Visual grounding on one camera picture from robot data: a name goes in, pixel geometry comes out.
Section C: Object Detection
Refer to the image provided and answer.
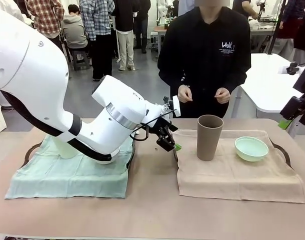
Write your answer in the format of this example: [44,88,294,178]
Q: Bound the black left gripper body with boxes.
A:
[147,116,179,141]

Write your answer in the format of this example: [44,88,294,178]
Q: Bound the brown tall cup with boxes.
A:
[196,114,225,162]

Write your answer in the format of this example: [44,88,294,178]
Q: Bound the mint green bowl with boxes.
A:
[234,135,270,163]

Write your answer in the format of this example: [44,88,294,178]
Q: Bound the beige cloth mat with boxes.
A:
[171,128,305,204]

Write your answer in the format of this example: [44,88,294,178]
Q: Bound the pale green tall cup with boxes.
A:
[55,141,78,160]

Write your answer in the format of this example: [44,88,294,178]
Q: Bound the green cloth mat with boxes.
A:
[4,136,136,200]

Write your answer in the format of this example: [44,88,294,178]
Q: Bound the person's left forearm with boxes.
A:
[223,61,252,101]

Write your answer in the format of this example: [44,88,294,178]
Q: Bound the person's right forearm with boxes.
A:
[157,56,186,89]

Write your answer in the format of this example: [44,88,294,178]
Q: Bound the dark brown tray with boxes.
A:
[22,138,137,170]
[172,141,293,168]

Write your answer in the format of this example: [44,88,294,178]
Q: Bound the person's right hand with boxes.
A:
[177,84,194,104]

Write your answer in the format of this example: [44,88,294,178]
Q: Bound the person's left hand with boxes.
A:
[214,89,231,105]

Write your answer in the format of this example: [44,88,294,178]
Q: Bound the white side table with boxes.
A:
[229,52,305,119]

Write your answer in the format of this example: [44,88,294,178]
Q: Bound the person in dark red skirt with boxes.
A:
[276,0,305,65]

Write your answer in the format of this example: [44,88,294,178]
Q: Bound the black stand pole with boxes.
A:
[265,0,288,55]

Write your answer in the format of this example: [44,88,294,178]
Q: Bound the person in black jacket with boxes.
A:
[157,0,252,119]

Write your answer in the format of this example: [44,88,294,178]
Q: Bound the person in black t-shirt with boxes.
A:
[231,0,259,21]

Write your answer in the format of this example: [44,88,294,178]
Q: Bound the person in beige trousers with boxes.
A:
[111,0,144,72]

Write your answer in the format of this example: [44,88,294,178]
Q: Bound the background brown work table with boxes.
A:
[153,24,170,61]

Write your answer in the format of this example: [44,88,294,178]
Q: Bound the person in blue plaid shirt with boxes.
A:
[79,0,116,82]

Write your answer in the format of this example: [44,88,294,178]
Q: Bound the seated person grey hoodie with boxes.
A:
[60,4,90,50]

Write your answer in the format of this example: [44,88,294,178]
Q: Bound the person in red plaid shirt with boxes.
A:
[25,0,66,53]

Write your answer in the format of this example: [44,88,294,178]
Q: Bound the person in white shirt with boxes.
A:
[0,0,26,24]

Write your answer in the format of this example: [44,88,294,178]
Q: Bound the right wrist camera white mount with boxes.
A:
[277,61,305,76]

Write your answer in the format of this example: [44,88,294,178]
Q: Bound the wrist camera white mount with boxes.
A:
[163,95,182,118]
[277,61,305,76]

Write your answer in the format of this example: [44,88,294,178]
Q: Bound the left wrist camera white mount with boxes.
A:
[163,95,182,118]

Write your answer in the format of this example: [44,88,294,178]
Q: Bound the left arm black cable sleeve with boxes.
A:
[0,89,113,163]

